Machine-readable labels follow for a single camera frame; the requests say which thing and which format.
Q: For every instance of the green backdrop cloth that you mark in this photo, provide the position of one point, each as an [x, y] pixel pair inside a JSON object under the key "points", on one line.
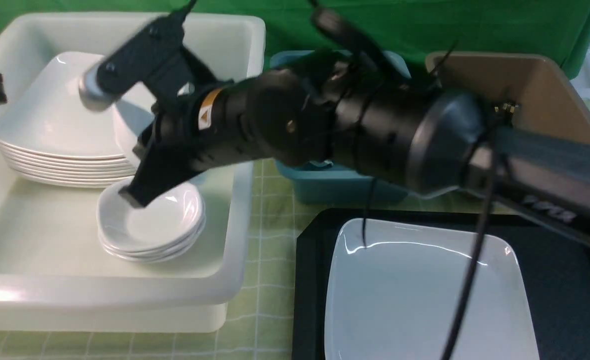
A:
{"points": [[558, 29]]}

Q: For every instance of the large white plastic tub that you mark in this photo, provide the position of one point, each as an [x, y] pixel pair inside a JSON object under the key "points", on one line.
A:
{"points": [[54, 275]]}

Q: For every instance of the green checked table mat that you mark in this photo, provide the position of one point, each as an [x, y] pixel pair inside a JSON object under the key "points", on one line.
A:
{"points": [[265, 225]]}

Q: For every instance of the teal plastic bin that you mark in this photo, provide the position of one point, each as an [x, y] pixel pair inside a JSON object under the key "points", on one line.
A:
{"points": [[332, 183]]}

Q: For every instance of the black serving tray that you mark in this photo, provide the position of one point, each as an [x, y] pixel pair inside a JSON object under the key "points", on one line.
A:
{"points": [[556, 273]]}

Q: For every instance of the white square rice plate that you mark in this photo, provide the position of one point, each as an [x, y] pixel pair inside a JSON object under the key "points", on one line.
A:
{"points": [[394, 297]]}

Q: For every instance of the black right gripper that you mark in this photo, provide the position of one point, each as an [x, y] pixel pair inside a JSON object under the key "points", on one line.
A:
{"points": [[196, 123]]}

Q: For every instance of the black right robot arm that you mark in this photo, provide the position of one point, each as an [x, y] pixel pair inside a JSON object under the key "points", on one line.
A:
{"points": [[357, 110]]}

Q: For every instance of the brown plastic bin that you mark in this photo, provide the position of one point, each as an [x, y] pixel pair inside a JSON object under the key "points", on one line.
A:
{"points": [[548, 103]]}

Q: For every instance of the black chopsticks bundle in bin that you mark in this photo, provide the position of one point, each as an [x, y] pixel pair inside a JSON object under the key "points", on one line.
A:
{"points": [[507, 108]]}

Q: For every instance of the stack of small white bowls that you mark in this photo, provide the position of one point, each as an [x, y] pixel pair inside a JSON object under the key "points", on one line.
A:
{"points": [[164, 230]]}

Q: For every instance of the stack of white square plates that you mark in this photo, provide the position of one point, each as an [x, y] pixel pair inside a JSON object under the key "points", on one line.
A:
{"points": [[48, 136]]}

